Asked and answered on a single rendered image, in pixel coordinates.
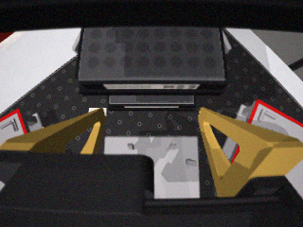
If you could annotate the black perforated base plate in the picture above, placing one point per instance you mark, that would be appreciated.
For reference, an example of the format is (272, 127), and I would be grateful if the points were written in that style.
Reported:
(57, 98)

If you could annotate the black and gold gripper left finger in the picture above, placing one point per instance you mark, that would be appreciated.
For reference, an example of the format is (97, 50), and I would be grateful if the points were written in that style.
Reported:
(54, 138)

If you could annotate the grey slotted shelf rack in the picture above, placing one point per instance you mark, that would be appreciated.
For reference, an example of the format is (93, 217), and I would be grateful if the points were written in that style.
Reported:
(75, 46)

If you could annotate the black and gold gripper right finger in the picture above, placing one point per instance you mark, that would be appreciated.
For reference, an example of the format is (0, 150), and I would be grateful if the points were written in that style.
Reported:
(263, 153)

